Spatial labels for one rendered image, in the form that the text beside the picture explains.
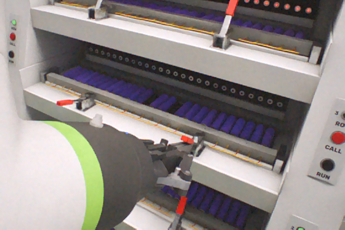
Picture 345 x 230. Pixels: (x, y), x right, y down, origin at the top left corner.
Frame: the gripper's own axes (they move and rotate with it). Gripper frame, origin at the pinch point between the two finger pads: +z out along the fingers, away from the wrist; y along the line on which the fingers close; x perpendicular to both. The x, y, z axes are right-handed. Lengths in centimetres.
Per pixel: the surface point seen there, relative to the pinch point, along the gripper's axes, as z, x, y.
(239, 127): 15.8, 6.0, 5.5
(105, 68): 20.1, 9.1, -32.9
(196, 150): 6.3, 0.2, 1.0
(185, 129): 11.0, 2.5, -3.5
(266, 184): 7.5, -1.0, 13.7
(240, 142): 11.0, 3.8, 7.2
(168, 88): 20.2, 9.1, -13.6
